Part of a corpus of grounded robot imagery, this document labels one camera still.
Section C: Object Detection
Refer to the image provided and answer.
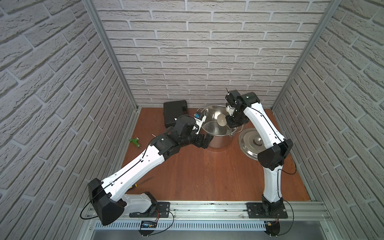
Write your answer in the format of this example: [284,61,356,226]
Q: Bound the right black cable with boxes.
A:
[269,199,297,237]

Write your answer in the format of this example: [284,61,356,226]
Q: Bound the green plastic tool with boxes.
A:
[129,138,141,148]

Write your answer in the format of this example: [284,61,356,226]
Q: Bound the stainless steel pot lid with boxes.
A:
[239,129,266,161]

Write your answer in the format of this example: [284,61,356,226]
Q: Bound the left controller board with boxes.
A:
[139,221,158,237]

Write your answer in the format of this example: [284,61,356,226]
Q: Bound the black cable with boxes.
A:
[138,205,175,236]
[269,199,297,237]

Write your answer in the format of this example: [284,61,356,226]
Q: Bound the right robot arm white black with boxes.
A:
[226,90,293,218]

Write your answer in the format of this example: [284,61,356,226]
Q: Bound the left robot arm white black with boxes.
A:
[88,112,213,226]

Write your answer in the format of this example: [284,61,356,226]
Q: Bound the cream plastic ladle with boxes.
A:
[217,113,233,128]

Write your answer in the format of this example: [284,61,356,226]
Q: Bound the aluminium mounting rail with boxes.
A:
[118,201,332,222]

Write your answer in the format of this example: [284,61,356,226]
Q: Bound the left black cable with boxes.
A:
[138,205,175,236]

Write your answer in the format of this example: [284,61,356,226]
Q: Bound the yellow black screwdriver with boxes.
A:
[129,176,156,190]

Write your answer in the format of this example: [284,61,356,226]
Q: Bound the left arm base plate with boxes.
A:
[129,202,171,219]

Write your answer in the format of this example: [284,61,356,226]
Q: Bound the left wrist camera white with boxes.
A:
[194,111,207,135]

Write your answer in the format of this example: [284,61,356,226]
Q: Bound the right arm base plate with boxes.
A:
[246,202,288,219]

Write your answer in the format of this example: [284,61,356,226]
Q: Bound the black plastic tool case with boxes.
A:
[163,100,189,128]

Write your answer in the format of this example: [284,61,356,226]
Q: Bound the controller board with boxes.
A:
[265,221,281,237]
[139,221,158,237]

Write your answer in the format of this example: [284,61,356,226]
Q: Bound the right controller board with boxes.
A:
[265,221,281,237]

